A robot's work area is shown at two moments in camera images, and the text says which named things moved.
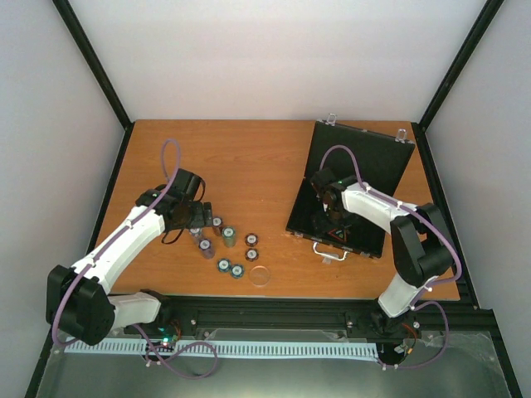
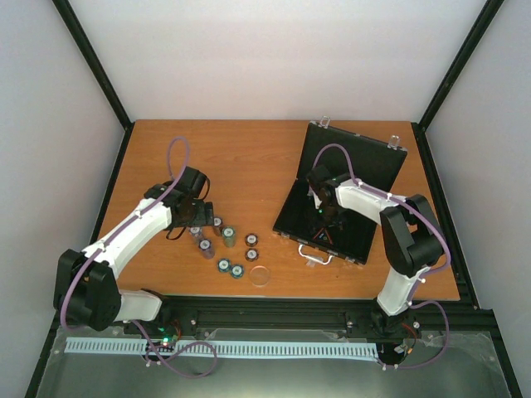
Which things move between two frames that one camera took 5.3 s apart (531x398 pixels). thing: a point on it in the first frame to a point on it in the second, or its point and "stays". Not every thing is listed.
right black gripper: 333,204 stays
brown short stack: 251,254 stays
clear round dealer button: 260,276 stays
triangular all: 339,233 to 323,235
